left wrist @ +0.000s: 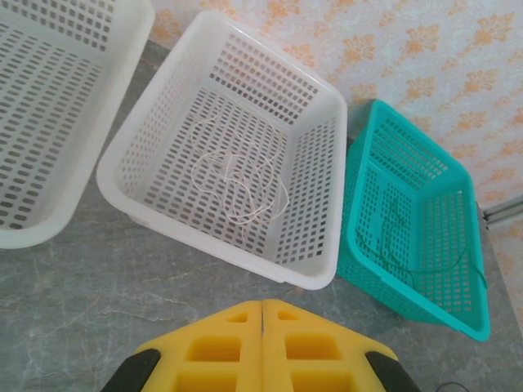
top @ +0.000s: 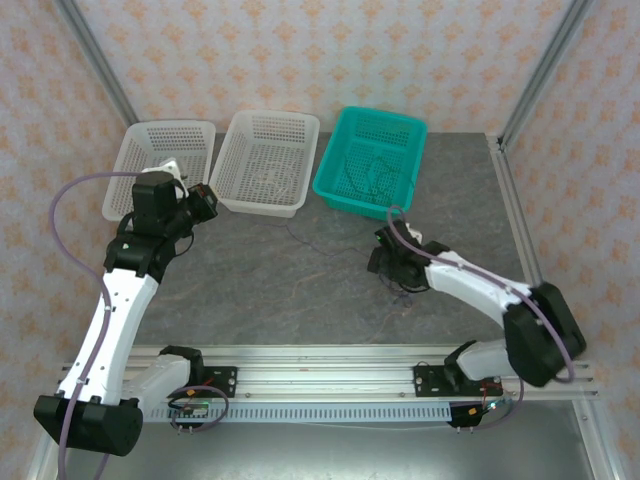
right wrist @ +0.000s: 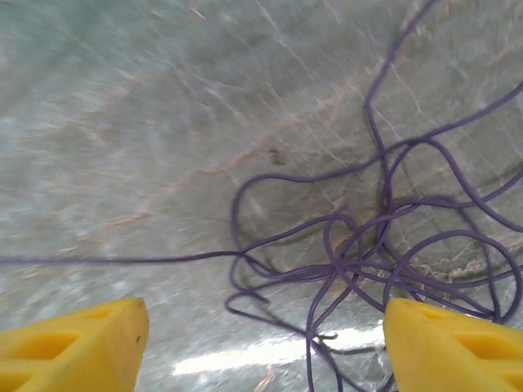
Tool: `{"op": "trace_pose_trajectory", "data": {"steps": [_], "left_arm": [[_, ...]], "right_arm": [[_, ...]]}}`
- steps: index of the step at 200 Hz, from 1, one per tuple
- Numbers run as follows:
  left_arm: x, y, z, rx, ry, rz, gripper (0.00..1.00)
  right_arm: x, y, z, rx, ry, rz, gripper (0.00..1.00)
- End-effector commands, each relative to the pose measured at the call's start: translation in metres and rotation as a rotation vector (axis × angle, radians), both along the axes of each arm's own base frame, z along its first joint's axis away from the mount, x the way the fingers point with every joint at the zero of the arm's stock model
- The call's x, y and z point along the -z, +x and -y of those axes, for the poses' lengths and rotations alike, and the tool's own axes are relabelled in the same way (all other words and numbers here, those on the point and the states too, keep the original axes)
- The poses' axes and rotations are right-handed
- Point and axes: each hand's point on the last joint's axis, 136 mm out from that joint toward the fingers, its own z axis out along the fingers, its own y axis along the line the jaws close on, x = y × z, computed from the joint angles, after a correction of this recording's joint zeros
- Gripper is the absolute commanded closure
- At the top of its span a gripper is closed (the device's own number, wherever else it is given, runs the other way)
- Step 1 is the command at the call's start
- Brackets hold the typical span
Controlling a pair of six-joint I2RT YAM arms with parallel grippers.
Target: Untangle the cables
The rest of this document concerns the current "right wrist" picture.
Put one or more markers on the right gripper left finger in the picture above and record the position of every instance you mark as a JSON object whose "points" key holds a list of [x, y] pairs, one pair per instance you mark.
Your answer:
{"points": [[73, 351]]}

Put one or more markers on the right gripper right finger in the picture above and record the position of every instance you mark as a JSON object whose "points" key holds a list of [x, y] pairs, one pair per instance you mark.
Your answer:
{"points": [[449, 355]]}

